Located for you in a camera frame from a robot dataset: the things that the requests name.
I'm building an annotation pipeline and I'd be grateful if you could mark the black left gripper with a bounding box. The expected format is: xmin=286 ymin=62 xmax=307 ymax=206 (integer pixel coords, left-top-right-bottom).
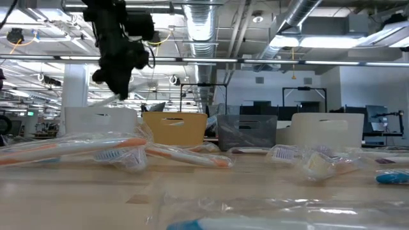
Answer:
xmin=92 ymin=31 xmax=150 ymax=100

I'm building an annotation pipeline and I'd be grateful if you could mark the grey background monitor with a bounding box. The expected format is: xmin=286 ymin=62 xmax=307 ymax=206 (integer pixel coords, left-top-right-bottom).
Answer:
xmin=147 ymin=101 xmax=167 ymax=113

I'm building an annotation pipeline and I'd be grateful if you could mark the yellow hanging cord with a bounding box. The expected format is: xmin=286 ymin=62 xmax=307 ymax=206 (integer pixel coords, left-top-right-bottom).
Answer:
xmin=289 ymin=47 xmax=297 ymax=81

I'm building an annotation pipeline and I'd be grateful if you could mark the white plastic bin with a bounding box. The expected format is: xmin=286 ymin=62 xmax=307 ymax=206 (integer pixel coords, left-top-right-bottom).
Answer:
xmin=275 ymin=112 xmax=365 ymax=150
xmin=65 ymin=106 xmax=139 ymax=135

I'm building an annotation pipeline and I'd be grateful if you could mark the overhead light bar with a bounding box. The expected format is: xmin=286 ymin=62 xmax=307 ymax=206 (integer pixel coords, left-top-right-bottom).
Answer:
xmin=0 ymin=54 xmax=409 ymax=67

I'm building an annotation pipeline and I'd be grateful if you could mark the blue toothbrush in wrapper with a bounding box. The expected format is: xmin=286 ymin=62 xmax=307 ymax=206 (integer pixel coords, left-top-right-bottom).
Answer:
xmin=92 ymin=147 xmax=148 ymax=174
xmin=374 ymin=168 xmax=409 ymax=185
xmin=150 ymin=194 xmax=409 ymax=230

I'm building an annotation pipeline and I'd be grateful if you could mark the round ceiling fixture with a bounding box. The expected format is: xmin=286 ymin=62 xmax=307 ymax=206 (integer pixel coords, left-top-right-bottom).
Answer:
xmin=251 ymin=10 xmax=265 ymax=24

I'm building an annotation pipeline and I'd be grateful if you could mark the dark translucent plastic bin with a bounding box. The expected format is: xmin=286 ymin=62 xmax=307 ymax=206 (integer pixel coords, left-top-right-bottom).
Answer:
xmin=217 ymin=114 xmax=278 ymax=151

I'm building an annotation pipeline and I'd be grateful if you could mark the silver ventilation duct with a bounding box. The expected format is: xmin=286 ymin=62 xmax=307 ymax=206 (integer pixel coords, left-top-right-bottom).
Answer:
xmin=183 ymin=3 xmax=221 ymax=108
xmin=252 ymin=0 xmax=320 ymax=73

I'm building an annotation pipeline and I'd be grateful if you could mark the orange plastic bin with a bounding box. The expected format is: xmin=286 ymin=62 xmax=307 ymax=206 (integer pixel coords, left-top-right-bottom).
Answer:
xmin=142 ymin=111 xmax=208 ymax=147

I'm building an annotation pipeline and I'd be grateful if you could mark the black ceiling box yellow cable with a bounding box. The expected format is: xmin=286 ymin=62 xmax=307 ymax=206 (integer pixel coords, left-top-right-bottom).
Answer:
xmin=5 ymin=27 xmax=26 ymax=45

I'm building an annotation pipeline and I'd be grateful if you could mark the black background rig frame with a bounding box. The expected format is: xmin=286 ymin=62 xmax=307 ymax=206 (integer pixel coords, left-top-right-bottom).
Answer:
xmin=282 ymin=86 xmax=328 ymax=114

